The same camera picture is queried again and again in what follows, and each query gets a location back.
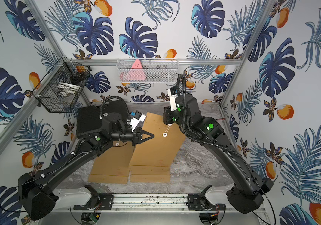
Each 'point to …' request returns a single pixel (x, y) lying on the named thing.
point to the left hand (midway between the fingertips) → (153, 134)
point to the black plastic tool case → (89, 118)
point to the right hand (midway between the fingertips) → (165, 106)
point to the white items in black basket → (64, 90)
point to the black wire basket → (63, 71)
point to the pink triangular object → (136, 72)
